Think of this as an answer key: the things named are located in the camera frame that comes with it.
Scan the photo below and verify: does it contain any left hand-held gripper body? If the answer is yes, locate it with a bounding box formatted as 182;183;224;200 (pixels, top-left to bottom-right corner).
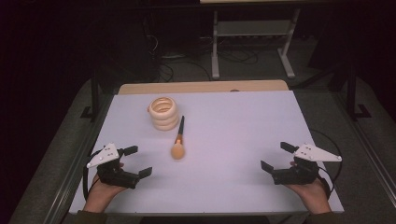
86;143;141;189

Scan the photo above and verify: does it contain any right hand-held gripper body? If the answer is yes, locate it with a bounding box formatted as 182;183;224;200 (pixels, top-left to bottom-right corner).
271;143;343;186

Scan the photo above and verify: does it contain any makeup brush with black handle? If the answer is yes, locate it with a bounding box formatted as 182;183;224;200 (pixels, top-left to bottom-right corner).
170;115;186;161

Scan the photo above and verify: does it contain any beige ringed brush holder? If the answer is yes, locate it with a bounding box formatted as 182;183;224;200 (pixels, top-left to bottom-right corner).
147;96;181;132

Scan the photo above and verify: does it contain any person's right hand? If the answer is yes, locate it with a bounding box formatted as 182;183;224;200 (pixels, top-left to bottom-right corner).
284;177;332;216

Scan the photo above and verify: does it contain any person's left hand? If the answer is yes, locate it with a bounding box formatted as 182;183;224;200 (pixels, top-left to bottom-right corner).
83;174;128;215

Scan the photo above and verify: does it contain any white board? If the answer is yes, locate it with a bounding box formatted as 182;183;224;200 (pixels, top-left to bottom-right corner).
68;91;346;216

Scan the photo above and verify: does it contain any black metal stand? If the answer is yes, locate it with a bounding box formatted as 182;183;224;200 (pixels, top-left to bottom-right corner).
345;62;374;122
79;69;103;122

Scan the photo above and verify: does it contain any wooden table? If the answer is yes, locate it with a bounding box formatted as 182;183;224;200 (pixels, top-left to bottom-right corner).
118;79;290;96

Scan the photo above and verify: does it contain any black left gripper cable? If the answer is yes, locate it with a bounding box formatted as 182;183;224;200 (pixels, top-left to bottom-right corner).
81;148;105;202

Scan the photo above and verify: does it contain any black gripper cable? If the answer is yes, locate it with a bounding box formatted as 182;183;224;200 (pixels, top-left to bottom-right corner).
81;148;105;202
309;128;344;201

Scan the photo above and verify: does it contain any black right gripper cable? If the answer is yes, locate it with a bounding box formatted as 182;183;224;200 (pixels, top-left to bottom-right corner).
309;128;344;201

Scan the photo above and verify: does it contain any white metal desk frame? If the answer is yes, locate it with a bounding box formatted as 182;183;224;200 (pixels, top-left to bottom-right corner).
211;8;302;80

